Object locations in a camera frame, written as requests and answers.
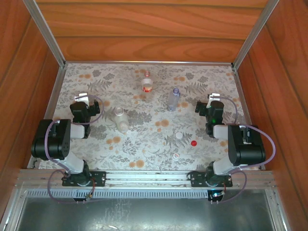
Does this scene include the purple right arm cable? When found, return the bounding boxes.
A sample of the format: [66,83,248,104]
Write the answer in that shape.
[209,96,277,205]

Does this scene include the floral patterned tablecloth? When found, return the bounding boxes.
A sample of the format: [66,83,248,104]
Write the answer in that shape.
[38,63,262,172]

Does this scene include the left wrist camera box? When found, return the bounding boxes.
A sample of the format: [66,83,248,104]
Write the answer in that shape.
[74,92,89,102]

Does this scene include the clear bottle with red label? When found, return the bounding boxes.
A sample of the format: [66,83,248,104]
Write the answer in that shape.
[141,70,154,94]

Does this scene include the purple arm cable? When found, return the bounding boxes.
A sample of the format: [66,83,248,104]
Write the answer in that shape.
[44,94,105,205]
[209,96,277,205]

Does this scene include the aluminium frame post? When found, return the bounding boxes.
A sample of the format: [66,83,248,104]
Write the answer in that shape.
[23,0,67,69]
[231,0,280,70]

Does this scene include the aluminium frame rail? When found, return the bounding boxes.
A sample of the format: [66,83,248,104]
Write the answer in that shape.
[26,66,67,169]
[264,189,291,231]
[0,187,28,231]
[232,67,266,170]
[64,60,233,66]

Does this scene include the grey slotted cable duct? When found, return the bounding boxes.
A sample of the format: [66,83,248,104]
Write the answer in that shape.
[25,188,210,200]

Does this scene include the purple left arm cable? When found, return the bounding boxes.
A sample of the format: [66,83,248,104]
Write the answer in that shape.
[44,94,105,205]

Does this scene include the wide aluminium base rail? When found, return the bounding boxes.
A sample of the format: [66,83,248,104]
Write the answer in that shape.
[14,169,275,189]

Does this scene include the small connector with red wire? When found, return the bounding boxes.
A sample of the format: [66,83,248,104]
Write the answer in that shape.
[85,178,96,201]

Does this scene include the grey metal sheet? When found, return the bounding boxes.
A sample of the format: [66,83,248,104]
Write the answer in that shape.
[14,197,276,231]

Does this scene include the small circuit board green light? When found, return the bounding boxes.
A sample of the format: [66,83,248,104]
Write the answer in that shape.
[208,189,227,205]

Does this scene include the bluish clear plastic bottle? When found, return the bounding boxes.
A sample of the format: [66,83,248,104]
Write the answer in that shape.
[167,87,181,112]

